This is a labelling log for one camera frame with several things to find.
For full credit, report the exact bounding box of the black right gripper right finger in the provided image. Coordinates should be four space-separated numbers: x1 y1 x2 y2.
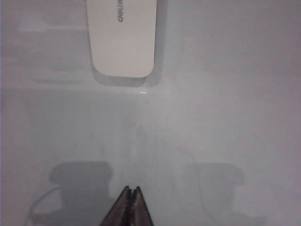
129 186 154 226

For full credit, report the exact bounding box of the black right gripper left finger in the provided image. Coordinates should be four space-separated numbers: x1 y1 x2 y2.
98 186 134 226

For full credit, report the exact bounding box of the white whiteboard eraser black felt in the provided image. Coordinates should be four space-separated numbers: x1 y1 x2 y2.
85 0 158 79

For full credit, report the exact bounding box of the white whiteboard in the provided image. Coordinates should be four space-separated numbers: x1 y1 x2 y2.
0 0 301 226

